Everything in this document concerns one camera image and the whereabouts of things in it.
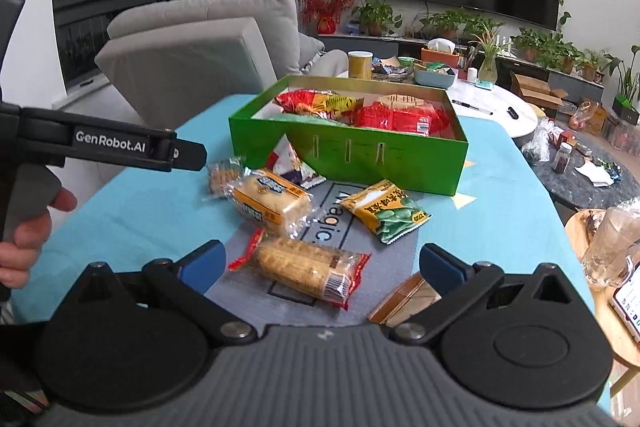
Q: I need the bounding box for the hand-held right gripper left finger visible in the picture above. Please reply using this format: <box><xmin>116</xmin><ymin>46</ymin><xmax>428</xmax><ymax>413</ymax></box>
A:
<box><xmin>62</xmin><ymin>239</ymin><xmax>258</xmax><ymax>347</ymax></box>

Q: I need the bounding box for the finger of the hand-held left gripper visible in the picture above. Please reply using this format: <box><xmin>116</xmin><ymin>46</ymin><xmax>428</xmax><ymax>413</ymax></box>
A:
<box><xmin>170</xmin><ymin>138</ymin><xmax>209</xmax><ymax>173</ymax></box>

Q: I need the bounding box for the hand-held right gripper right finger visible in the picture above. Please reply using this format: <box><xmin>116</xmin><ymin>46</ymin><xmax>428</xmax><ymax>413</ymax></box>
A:
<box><xmin>390</xmin><ymin>243</ymin><xmax>576</xmax><ymax>347</ymax></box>

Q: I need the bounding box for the small clear cookie packet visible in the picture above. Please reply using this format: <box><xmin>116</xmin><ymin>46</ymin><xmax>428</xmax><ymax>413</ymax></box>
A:
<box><xmin>206</xmin><ymin>157</ymin><xmax>247</xmax><ymax>198</ymax></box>

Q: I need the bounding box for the brown snack packet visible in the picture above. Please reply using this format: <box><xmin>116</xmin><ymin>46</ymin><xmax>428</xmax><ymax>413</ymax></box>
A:
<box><xmin>367</xmin><ymin>273</ymin><xmax>442</xmax><ymax>326</ymax></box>

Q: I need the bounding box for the yellow green pea packet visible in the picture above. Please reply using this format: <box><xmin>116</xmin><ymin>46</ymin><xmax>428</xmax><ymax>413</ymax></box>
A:
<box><xmin>340</xmin><ymin>179</ymin><xmax>432</xmax><ymax>246</ymax></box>

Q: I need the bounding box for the yellow label bread packet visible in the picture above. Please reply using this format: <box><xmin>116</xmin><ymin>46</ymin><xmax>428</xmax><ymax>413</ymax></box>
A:
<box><xmin>233</xmin><ymin>169</ymin><xmax>312</xmax><ymax>239</ymax></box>

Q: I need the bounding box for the red-ended cracker packet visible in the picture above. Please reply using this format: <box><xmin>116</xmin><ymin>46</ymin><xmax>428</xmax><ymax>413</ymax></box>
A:
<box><xmin>228</xmin><ymin>228</ymin><xmax>372</xmax><ymax>311</ymax></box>

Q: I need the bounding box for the white blue snack packet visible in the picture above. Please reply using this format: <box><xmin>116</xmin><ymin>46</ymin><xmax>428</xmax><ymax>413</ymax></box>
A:
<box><xmin>264</xmin><ymin>134</ymin><xmax>327</xmax><ymax>191</ymax></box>

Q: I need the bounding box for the red cookie print snack bag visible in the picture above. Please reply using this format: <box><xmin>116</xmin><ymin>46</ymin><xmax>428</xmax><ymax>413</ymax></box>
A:
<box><xmin>274</xmin><ymin>89</ymin><xmax>364</xmax><ymax>126</ymax></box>

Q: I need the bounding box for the green cardboard box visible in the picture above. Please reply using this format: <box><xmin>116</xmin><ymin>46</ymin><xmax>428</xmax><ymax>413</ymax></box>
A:
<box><xmin>228</xmin><ymin>75</ymin><xmax>469</xmax><ymax>197</ymax></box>

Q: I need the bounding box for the red snack packet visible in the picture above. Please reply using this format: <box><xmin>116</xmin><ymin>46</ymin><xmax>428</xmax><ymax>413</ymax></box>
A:
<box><xmin>356</xmin><ymin>104</ymin><xmax>434</xmax><ymax>137</ymax></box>

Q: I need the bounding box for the person's left hand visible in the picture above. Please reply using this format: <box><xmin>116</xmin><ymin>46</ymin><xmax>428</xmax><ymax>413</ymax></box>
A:
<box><xmin>0</xmin><ymin>187</ymin><xmax>79</xmax><ymax>289</ymax></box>

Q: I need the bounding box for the grey armchair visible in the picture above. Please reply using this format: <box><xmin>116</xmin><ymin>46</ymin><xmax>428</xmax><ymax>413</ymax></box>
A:
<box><xmin>95</xmin><ymin>0</ymin><xmax>349</xmax><ymax>134</ymax></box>

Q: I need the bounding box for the dark marble round table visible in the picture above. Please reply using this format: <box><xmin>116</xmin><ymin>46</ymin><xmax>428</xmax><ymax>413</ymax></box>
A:
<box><xmin>522</xmin><ymin>133</ymin><xmax>640</xmax><ymax>210</ymax></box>

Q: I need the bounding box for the brown spice jar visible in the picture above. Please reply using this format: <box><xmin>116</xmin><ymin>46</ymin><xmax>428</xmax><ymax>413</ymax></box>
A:
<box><xmin>552</xmin><ymin>141</ymin><xmax>574</xmax><ymax>173</ymax></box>

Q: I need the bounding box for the clear plastic bag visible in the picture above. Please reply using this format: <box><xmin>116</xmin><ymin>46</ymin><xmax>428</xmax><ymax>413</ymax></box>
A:
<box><xmin>529</xmin><ymin>116</ymin><xmax>557</xmax><ymax>163</ymax></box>

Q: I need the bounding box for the black white pen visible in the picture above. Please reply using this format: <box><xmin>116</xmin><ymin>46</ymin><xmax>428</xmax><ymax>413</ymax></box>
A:
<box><xmin>451</xmin><ymin>100</ymin><xmax>494</xmax><ymax>116</ymax></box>

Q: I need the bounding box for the glass mug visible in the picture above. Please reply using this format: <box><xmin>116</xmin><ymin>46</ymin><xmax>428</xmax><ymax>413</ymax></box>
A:
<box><xmin>581</xmin><ymin>206</ymin><xmax>640</xmax><ymax>289</ymax></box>

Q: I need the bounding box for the wooden round side table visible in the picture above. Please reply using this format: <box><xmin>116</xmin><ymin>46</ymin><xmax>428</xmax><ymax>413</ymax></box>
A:
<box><xmin>564</xmin><ymin>209</ymin><xmax>640</xmax><ymax>409</ymax></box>

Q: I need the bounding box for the white paper sheet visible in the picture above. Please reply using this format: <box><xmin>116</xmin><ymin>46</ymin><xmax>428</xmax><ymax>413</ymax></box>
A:
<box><xmin>574</xmin><ymin>161</ymin><xmax>616</xmax><ymax>187</ymax></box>

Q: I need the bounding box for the smartphone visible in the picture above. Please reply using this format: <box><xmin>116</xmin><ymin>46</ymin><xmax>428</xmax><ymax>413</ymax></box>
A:
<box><xmin>609</xmin><ymin>264</ymin><xmax>640</xmax><ymax>343</ymax></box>

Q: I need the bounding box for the yellow can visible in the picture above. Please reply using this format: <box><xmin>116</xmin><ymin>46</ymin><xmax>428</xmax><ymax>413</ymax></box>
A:
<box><xmin>347</xmin><ymin>50</ymin><xmax>375</xmax><ymax>82</ymax></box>

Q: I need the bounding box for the blue basket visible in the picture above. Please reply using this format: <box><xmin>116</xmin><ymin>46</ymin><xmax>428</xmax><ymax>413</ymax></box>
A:
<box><xmin>413</xmin><ymin>61</ymin><xmax>459</xmax><ymax>88</ymax></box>

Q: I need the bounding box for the red berry plant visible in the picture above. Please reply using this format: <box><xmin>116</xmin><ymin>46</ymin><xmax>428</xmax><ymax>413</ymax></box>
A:
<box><xmin>298</xmin><ymin>0</ymin><xmax>356</xmax><ymax>36</ymax></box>

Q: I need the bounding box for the open cardboard box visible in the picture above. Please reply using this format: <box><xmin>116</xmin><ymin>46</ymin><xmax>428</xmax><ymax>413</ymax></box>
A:
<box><xmin>510</xmin><ymin>71</ymin><xmax>571</xmax><ymax>110</ymax></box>

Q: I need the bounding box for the glass vase with plant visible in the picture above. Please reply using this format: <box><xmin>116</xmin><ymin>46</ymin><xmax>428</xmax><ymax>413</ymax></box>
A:
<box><xmin>467</xmin><ymin>19</ymin><xmax>514</xmax><ymax>84</ymax></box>

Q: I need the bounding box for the pile of snack wrappers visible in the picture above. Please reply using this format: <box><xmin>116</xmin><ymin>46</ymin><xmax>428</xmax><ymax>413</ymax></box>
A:
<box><xmin>372</xmin><ymin>56</ymin><xmax>416</xmax><ymax>80</ymax></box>

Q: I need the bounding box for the tv cabinet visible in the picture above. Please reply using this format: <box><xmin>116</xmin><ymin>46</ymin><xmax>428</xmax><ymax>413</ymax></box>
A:
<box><xmin>320</xmin><ymin>32</ymin><xmax>609</xmax><ymax>84</ymax></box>

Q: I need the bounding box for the orange bag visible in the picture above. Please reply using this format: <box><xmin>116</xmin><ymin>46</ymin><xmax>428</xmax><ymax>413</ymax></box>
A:
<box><xmin>569</xmin><ymin>100</ymin><xmax>606</xmax><ymax>133</ymax></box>

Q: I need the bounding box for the orange tissue box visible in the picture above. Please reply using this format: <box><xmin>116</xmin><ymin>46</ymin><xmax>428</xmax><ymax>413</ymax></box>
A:
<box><xmin>420</xmin><ymin>38</ymin><xmax>460</xmax><ymax>69</ymax></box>

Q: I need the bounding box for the green potted plant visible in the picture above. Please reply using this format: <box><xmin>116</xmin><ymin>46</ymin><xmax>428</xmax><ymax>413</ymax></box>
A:
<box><xmin>352</xmin><ymin>0</ymin><xmax>404</xmax><ymax>38</ymax></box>

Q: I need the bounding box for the row of potted plants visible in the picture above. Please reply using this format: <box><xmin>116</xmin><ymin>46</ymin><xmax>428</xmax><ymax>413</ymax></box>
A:
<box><xmin>419</xmin><ymin>8</ymin><xmax>609</xmax><ymax>82</ymax></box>

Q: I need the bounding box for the black green box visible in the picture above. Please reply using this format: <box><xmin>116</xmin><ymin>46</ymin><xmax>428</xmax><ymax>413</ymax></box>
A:
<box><xmin>612</xmin><ymin>94</ymin><xmax>640</xmax><ymax>126</ymax></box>

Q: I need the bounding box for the tall leafy plant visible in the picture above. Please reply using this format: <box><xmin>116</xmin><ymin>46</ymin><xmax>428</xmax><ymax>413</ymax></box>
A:
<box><xmin>604</xmin><ymin>45</ymin><xmax>640</xmax><ymax>106</ymax></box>

